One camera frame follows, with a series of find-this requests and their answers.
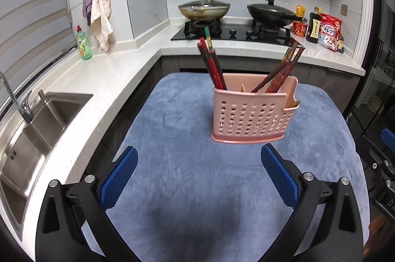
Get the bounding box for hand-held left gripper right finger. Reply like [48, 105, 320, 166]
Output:
[260, 143, 366, 262]

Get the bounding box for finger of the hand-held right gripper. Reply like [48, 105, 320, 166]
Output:
[358, 128, 395, 164]

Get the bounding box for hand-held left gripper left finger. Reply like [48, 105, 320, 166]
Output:
[35, 145, 138, 262]

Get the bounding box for pink perforated utensil holder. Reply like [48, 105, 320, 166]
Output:
[211, 73, 300, 144]

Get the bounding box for red chopsticks bunch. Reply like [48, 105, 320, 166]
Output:
[204, 26, 228, 90]

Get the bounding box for person's right hand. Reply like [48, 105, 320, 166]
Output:
[369, 217, 389, 252]

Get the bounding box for blue plush mat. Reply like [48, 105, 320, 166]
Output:
[82, 72, 371, 262]

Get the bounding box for glass door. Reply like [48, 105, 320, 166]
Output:
[364, 0, 395, 133]

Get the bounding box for stainless steel sink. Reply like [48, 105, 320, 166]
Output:
[0, 91, 94, 225]

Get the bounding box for red chopstick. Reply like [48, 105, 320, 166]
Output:
[251, 47, 292, 93]
[277, 46, 307, 93]
[197, 43, 220, 89]
[200, 37, 224, 90]
[270, 46, 304, 93]

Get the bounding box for chrome faucet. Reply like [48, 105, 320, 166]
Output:
[0, 70, 34, 123]

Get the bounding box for red cereal bag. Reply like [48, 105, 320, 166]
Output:
[318, 13, 343, 52]

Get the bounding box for dark soy sauce bottle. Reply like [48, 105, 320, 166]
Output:
[306, 7, 323, 44]

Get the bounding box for green dish soap bottle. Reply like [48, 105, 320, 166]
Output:
[76, 25, 93, 61]

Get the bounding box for black gas stove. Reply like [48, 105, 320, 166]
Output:
[171, 19, 292, 44]

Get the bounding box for black wok with lid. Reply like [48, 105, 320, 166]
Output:
[247, 0, 309, 28]

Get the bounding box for white stained towel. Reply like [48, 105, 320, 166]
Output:
[90, 0, 114, 53]

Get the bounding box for purple cloth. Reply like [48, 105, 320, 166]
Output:
[82, 0, 95, 27]

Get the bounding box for silver wok with lid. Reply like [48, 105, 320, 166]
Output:
[178, 0, 231, 21]

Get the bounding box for window blinds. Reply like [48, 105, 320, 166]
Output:
[0, 0, 73, 96]

